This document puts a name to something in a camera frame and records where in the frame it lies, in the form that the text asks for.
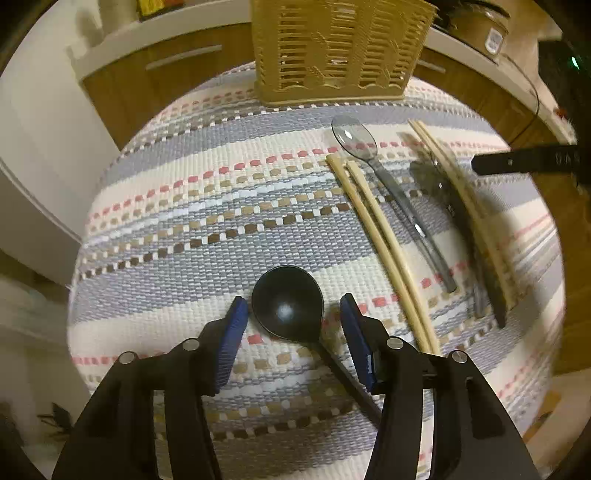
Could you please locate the striped woven placemat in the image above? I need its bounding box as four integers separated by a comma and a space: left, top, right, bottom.
67, 60, 566, 480

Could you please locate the beige rice cooker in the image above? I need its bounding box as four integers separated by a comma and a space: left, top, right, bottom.
450, 2, 511, 63

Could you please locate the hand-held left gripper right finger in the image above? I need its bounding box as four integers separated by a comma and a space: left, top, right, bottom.
339, 293, 541, 480

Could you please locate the beige plastic utensil basket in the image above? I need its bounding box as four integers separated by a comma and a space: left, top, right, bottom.
249, 0, 439, 104

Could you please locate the clear grey plastic spoon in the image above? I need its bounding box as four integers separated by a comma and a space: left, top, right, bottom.
409, 157, 509, 329
331, 114, 459, 293

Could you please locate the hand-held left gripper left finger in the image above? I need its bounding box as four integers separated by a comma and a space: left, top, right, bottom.
51, 295, 250, 480

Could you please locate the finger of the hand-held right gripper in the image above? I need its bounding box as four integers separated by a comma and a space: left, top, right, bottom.
472, 144, 580, 176

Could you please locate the bamboo chopstick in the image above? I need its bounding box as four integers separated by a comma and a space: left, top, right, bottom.
407, 121, 506, 305
325, 154, 430, 355
347, 160, 441, 355
416, 120, 517, 306

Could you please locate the black power cable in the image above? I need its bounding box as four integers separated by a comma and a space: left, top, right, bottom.
501, 53, 541, 148

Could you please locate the black plastic spoon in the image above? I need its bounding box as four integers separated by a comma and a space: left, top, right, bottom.
252, 265, 384, 423

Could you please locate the white side panel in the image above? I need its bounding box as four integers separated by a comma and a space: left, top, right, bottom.
0, 28, 123, 287

